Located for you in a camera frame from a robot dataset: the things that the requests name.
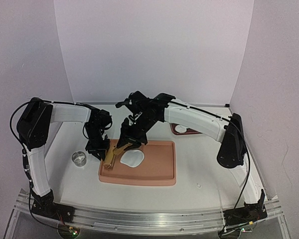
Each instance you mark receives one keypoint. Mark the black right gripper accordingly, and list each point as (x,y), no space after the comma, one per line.
(130,140)

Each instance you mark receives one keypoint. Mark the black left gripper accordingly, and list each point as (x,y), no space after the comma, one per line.
(100,151)

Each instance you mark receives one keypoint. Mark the wooden rolling pin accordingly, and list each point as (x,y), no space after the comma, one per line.
(112,153)

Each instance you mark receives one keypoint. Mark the white dough piece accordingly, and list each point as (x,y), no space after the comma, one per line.
(132,158)

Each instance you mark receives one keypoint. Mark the pink plastic tray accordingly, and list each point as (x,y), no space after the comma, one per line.
(157,169)

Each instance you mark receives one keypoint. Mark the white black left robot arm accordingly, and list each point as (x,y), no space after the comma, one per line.
(32,130)

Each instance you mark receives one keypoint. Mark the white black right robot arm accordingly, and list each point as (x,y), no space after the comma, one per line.
(233,153)

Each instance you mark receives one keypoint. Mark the flat white dumpling wrapper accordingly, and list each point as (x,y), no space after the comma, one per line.
(180,129)

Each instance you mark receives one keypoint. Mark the dark red square tray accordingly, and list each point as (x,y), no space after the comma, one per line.
(189,131)

